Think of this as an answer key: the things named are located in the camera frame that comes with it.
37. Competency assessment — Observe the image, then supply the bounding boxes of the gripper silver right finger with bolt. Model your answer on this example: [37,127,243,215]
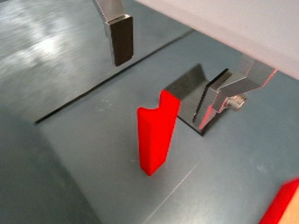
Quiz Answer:
[192,56,276,130]

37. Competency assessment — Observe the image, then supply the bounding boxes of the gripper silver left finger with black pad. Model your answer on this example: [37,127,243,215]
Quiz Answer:
[92,0,134,67]

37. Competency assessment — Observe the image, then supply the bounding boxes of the dark grey curved holder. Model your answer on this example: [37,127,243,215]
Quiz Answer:
[164,64,227,136]

